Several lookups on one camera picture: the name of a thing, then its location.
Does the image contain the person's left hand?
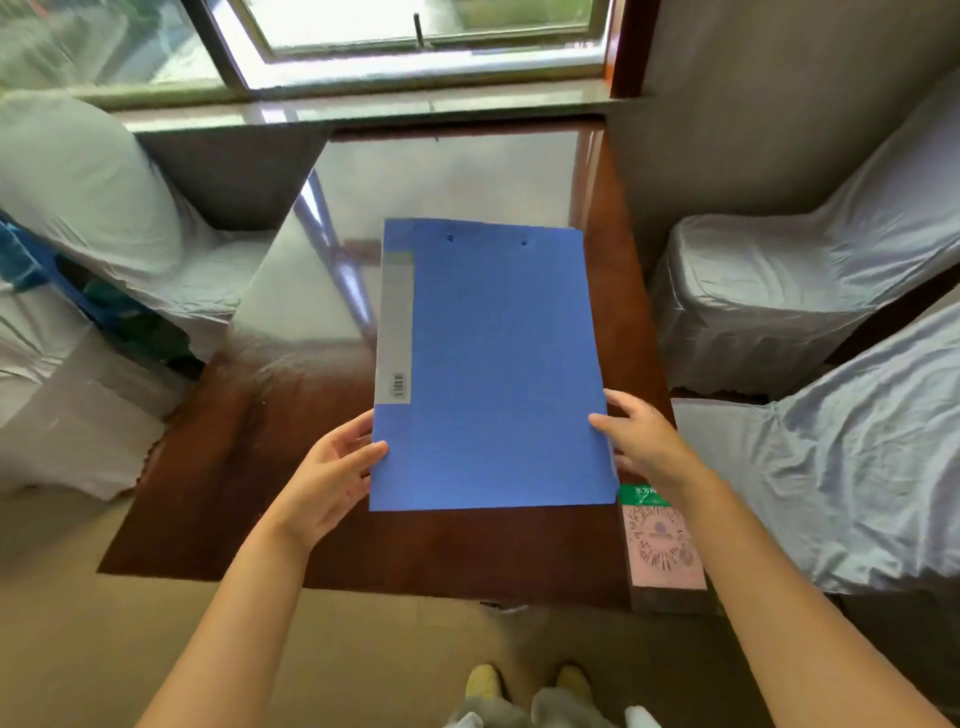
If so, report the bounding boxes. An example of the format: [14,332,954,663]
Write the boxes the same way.
[266,409,390,555]

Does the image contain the person's right hand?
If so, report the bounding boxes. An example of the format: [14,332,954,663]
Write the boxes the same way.
[588,388,715,502]

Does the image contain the blue file folder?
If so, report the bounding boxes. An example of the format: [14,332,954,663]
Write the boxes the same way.
[369,218,621,513]

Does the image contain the person's left forearm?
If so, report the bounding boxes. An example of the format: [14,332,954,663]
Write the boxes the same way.
[136,517,313,728]

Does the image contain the person's right forearm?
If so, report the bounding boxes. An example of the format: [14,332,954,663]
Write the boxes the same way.
[669,474,952,728]

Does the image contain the pink and green sticker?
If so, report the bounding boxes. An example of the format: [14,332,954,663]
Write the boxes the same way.
[616,484,708,591]

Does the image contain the white covered chair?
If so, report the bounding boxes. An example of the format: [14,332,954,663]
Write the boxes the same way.
[672,300,960,595]
[0,279,189,502]
[649,71,960,399]
[0,90,273,363]

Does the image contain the person's yellow right shoe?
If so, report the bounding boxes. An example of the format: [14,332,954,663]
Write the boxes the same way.
[555,663,595,705]

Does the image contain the person's yellow shoe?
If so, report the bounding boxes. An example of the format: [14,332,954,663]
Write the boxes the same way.
[555,663,595,705]
[465,663,504,702]

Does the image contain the person's yellow left shoe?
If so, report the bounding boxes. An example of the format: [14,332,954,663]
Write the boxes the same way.
[465,663,504,702]

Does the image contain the person's grey trousers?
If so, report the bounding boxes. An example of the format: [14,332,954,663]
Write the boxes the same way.
[444,687,663,728]

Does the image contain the blue plastic stool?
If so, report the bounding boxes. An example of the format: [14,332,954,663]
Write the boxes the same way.
[0,213,125,335]

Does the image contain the window frame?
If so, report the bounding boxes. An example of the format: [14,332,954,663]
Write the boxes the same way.
[0,0,646,106]

